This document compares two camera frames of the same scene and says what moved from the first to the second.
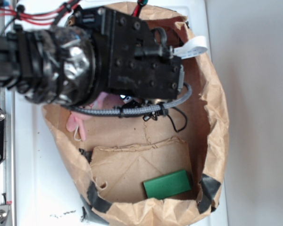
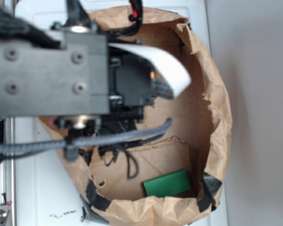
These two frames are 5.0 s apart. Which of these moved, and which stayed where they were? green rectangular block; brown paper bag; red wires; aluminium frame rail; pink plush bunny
Moved: red wires; pink plush bunny
Stayed: green rectangular block; brown paper bag; aluminium frame rail
